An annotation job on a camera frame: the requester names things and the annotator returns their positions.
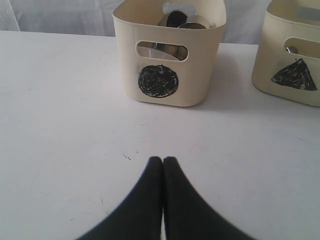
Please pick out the white backdrop curtain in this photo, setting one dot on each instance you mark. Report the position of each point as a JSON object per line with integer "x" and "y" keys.
{"x": 230, "y": 21}

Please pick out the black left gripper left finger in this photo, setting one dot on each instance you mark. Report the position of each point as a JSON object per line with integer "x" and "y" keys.
{"x": 139, "y": 215}

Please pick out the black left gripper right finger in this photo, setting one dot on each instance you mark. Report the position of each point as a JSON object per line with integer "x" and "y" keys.
{"x": 187, "y": 216}

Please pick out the steel mug with wire handle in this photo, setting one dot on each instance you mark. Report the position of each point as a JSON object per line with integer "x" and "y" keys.
{"x": 173, "y": 19}

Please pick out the cream bin with circle mark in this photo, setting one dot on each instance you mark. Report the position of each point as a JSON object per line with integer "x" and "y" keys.
{"x": 153, "y": 76}

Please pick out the steel mug with solid handle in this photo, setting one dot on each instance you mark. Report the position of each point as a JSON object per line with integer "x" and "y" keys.
{"x": 179, "y": 51}

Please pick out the cream bin with triangle mark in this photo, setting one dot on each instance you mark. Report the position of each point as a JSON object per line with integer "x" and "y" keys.
{"x": 277, "y": 72}

